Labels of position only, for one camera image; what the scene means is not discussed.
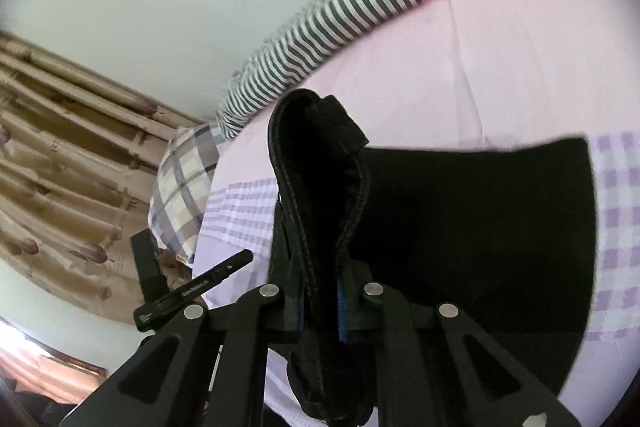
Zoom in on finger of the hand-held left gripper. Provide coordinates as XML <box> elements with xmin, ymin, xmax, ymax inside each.
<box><xmin>131</xmin><ymin>229</ymin><xmax>168</xmax><ymax>303</ymax></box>
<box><xmin>133</xmin><ymin>249</ymin><xmax>254</xmax><ymax>333</ymax></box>

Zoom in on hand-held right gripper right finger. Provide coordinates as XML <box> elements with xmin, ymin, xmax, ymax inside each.
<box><xmin>336</xmin><ymin>257</ymin><xmax>583</xmax><ymax>427</ymax></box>

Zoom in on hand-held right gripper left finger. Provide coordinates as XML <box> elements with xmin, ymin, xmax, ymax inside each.
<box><xmin>60</xmin><ymin>194</ymin><xmax>306</xmax><ymax>427</ymax></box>

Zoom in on brown floral curtain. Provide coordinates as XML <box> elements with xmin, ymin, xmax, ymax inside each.
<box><xmin>0</xmin><ymin>31</ymin><xmax>201</xmax><ymax>323</ymax></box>

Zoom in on plaid pillow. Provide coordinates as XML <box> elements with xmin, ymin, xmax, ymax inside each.
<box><xmin>149</xmin><ymin>123</ymin><xmax>231</xmax><ymax>264</ymax></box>

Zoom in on black pants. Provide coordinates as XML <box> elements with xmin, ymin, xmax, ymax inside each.
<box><xmin>267</xmin><ymin>89</ymin><xmax>598</xmax><ymax>427</ymax></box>

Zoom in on pink purple bed sheet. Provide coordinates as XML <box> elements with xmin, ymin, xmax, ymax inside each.
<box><xmin>192</xmin><ymin>0</ymin><xmax>640</xmax><ymax>427</ymax></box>

